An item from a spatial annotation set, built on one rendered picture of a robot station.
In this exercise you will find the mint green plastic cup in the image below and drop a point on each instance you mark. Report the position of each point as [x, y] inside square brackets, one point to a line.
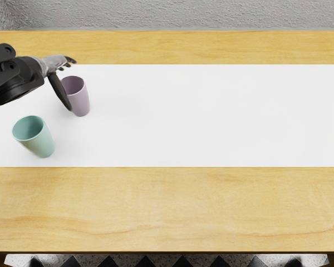
[36, 137]

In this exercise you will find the mauve plastic cup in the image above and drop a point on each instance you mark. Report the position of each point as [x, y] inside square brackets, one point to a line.
[79, 97]

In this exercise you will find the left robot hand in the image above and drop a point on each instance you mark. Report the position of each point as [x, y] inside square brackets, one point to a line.
[55, 63]

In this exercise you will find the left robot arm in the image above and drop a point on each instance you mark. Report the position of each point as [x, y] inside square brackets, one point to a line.
[11, 74]

